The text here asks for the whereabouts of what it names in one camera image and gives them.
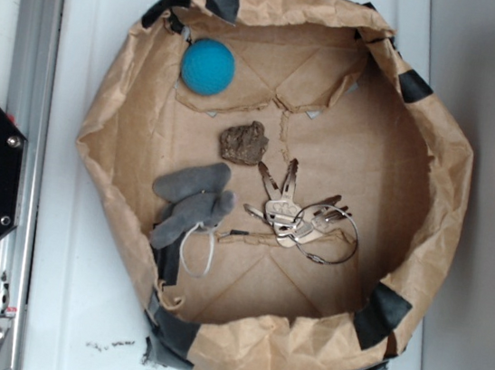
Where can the grey plush toy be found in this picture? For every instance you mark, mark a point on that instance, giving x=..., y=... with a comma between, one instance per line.
x=197, y=202

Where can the brown paper bag bin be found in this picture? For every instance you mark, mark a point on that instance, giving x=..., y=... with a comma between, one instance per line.
x=325, y=79

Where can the blue foam ball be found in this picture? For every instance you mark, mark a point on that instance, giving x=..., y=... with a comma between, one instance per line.
x=208, y=67

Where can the white tray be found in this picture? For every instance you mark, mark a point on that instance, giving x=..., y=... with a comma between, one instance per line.
x=82, y=312

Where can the aluminium rail frame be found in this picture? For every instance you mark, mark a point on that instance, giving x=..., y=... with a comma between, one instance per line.
x=28, y=102

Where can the silver keys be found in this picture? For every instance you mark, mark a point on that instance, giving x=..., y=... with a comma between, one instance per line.
x=297, y=226

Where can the brown rock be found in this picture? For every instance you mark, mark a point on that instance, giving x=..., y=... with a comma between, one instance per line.
x=244, y=145

